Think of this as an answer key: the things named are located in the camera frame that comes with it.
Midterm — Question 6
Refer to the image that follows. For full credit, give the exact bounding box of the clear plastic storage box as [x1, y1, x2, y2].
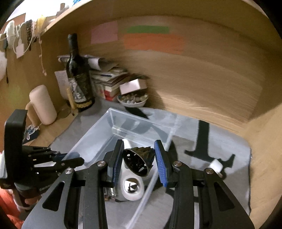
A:
[69, 108, 176, 228]

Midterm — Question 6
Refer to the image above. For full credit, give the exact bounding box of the round glass lens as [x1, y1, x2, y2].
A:
[57, 107, 71, 119]

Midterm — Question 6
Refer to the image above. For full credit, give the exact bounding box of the yellow lip balm tube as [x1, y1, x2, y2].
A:
[66, 88, 76, 116]

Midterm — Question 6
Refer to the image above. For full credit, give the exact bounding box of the green paper note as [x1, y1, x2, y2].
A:
[127, 25, 170, 34]

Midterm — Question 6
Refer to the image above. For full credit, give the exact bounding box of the white handheld massager device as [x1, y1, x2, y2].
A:
[118, 138, 146, 202]

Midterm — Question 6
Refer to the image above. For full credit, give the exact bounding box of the pink paper note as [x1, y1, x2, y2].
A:
[91, 21, 118, 44]

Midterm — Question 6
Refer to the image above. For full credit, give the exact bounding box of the black ribbed cone object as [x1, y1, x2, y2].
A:
[122, 147, 155, 177]

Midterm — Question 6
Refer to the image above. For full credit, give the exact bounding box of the stack of books and papers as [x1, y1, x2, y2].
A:
[57, 54, 133, 102]

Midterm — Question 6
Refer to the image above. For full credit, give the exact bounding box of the white handwritten note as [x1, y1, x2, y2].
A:
[54, 70, 69, 100]

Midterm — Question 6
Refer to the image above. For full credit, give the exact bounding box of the dark elephant label wine bottle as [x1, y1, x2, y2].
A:
[66, 33, 95, 112]

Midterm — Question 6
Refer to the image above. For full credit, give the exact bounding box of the orange paper note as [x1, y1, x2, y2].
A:
[123, 33, 185, 55]

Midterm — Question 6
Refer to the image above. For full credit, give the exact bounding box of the person's left hand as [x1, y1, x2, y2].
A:
[6, 189, 42, 212]

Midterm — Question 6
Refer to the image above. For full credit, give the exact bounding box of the white bowl of stones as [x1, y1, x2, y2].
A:
[117, 93, 149, 108]

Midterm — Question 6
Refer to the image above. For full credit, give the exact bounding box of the small white cardboard box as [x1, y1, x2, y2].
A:
[119, 79, 147, 94]

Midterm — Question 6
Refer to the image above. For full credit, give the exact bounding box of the grey and black mat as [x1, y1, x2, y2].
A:
[51, 102, 254, 228]

